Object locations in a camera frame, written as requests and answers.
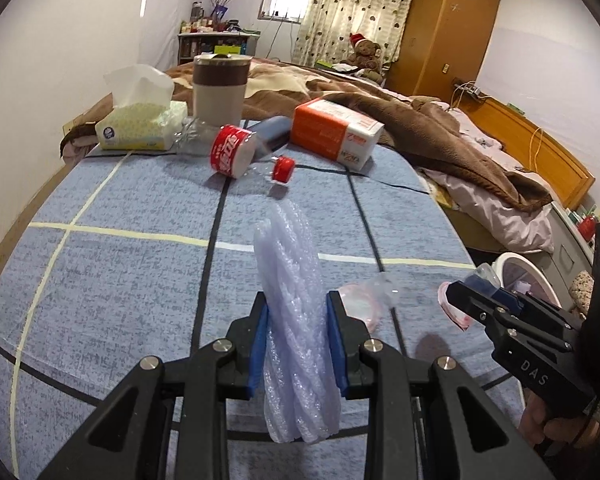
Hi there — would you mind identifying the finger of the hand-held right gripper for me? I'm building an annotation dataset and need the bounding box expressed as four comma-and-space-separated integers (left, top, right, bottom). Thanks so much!
445, 281, 512, 335
472, 270, 582, 332

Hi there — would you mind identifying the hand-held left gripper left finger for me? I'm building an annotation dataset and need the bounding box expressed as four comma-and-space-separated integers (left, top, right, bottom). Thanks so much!
37, 291, 271, 480

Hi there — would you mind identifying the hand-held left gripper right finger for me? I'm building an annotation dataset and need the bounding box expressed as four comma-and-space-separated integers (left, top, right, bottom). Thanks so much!
326, 290, 556, 480

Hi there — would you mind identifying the pink white plastic wrapper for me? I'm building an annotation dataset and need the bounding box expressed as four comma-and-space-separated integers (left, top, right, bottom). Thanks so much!
437, 282, 473, 332

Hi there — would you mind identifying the lilac bubble wrap sheet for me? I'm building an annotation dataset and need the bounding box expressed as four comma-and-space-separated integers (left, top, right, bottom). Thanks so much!
252, 200, 343, 445

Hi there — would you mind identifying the white round bin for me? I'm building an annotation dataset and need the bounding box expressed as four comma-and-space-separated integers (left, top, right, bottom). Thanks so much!
492, 252, 563, 311

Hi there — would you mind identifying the person's right hand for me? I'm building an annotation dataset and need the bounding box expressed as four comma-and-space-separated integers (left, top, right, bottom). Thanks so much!
517, 389, 600, 457

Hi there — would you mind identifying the beige knitted item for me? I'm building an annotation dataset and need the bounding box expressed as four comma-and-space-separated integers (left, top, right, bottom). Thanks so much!
569, 270, 595, 311

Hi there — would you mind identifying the clear plastic cup pink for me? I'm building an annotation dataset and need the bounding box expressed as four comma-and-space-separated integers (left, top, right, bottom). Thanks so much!
336, 274, 402, 332

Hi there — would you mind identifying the grey cabinet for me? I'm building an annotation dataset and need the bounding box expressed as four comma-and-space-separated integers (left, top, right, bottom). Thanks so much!
550, 202, 598, 286

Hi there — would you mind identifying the pink bed sheet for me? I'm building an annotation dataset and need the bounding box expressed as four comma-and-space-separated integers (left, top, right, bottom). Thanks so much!
420, 107, 556, 253

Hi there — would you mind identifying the blue checked tablecloth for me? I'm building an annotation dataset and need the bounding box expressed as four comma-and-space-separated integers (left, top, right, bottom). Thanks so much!
0, 147, 531, 480

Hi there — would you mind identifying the wooden bed headboard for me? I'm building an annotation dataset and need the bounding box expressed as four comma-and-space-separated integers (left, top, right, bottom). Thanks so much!
460, 95, 596, 211

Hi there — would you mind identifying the brown fleece blanket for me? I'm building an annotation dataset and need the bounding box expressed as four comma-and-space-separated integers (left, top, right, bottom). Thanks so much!
170, 57, 553, 211

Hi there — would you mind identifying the clear bottle with red label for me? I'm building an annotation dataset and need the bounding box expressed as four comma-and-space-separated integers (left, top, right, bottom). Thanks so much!
172, 116, 297, 183

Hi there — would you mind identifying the orange white cardboard box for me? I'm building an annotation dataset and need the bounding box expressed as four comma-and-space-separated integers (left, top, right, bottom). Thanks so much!
290, 97, 386, 170

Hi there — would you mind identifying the yellow white tissue pack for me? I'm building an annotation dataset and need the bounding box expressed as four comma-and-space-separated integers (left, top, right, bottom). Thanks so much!
95, 63, 188, 152

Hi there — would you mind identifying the beige brown lidded canister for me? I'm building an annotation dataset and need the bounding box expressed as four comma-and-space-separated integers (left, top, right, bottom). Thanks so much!
192, 52, 252, 128

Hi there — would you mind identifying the brown teddy bear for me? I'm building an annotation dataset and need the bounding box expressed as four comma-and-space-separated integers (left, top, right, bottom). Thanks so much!
341, 32, 385, 73

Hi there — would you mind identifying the wooden wardrobe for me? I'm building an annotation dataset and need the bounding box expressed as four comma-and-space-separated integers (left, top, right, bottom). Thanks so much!
385, 0, 501, 101

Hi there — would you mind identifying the cluttered desk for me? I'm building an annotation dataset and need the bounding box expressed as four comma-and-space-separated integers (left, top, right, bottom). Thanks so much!
177, 29, 261, 66

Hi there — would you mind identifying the patterned curtain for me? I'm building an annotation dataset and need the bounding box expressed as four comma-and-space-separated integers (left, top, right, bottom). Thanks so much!
294, 0, 418, 66

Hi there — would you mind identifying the window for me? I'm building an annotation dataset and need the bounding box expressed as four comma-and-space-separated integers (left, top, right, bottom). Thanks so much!
259, 0, 313, 23

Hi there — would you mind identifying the yellow cable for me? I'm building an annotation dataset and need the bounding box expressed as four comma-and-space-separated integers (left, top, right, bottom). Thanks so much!
528, 127, 544, 171

